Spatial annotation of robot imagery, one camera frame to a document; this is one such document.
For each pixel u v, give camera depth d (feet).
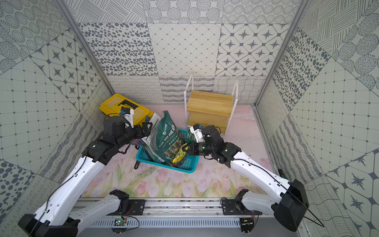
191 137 2.69
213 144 1.82
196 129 2.20
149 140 2.45
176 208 2.45
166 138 2.41
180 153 2.29
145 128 2.09
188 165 2.91
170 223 2.30
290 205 1.25
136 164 2.89
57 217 1.23
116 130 1.69
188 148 2.29
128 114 2.04
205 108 2.97
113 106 3.15
